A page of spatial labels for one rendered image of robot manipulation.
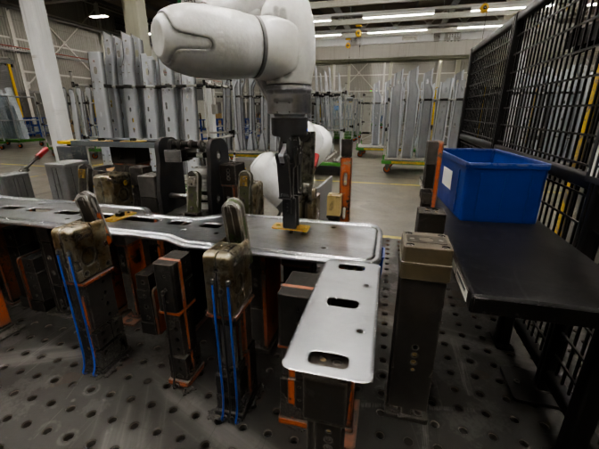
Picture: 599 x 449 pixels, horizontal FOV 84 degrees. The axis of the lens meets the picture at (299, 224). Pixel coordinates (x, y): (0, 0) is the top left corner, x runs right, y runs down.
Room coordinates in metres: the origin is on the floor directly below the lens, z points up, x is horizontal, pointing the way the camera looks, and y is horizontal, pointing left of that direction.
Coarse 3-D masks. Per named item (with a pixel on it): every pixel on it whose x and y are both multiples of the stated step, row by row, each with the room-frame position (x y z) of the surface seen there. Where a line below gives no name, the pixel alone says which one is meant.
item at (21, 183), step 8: (0, 176) 1.09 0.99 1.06; (8, 176) 1.10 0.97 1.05; (16, 176) 1.13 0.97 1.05; (24, 176) 1.15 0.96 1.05; (0, 184) 1.10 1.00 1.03; (8, 184) 1.10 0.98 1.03; (16, 184) 1.12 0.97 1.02; (24, 184) 1.15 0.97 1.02; (0, 192) 1.10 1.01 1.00; (8, 192) 1.09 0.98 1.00; (16, 192) 1.12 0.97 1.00; (24, 192) 1.14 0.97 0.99; (32, 192) 1.17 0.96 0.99
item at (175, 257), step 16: (176, 256) 0.61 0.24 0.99; (160, 272) 0.57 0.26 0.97; (176, 272) 0.58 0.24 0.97; (160, 288) 0.57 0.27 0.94; (176, 288) 0.57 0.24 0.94; (192, 288) 0.61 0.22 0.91; (160, 304) 0.57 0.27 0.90; (176, 304) 0.57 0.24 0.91; (192, 304) 0.61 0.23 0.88; (176, 320) 0.57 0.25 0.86; (192, 320) 0.61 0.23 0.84; (176, 336) 0.57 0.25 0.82; (192, 336) 0.60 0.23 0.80; (176, 352) 0.58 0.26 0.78; (192, 352) 0.59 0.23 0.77; (176, 368) 0.57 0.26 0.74; (192, 368) 0.59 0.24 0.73; (176, 384) 0.56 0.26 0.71
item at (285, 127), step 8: (272, 120) 0.70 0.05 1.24; (280, 120) 0.68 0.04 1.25; (288, 120) 0.68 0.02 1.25; (296, 120) 0.68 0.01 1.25; (304, 120) 0.69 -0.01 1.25; (272, 128) 0.70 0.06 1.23; (280, 128) 0.68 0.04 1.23; (288, 128) 0.68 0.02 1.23; (296, 128) 0.68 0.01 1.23; (304, 128) 0.69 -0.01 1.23; (280, 136) 0.68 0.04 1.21; (288, 136) 0.68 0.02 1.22; (296, 136) 0.68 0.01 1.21; (280, 144) 0.68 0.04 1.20; (288, 144) 0.67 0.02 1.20; (296, 144) 0.72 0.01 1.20; (288, 152) 0.68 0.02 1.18
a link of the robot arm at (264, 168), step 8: (272, 152) 1.47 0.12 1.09; (256, 160) 1.43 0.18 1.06; (264, 160) 1.42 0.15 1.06; (272, 160) 1.42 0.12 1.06; (256, 168) 1.41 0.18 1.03; (264, 168) 1.40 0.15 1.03; (272, 168) 1.40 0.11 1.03; (256, 176) 1.41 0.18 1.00; (264, 176) 1.39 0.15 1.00; (272, 176) 1.38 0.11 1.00; (264, 184) 1.39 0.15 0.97; (272, 184) 1.38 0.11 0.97; (264, 192) 1.40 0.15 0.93; (272, 192) 1.38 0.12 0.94; (272, 200) 1.39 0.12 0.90; (280, 200) 1.37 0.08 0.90
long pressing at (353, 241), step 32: (32, 224) 0.79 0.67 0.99; (128, 224) 0.77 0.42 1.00; (160, 224) 0.77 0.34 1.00; (192, 224) 0.77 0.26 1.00; (256, 224) 0.77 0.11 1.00; (320, 224) 0.77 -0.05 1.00; (352, 224) 0.77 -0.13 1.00; (256, 256) 0.61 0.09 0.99; (288, 256) 0.59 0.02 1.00; (320, 256) 0.59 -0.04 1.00; (352, 256) 0.58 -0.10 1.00
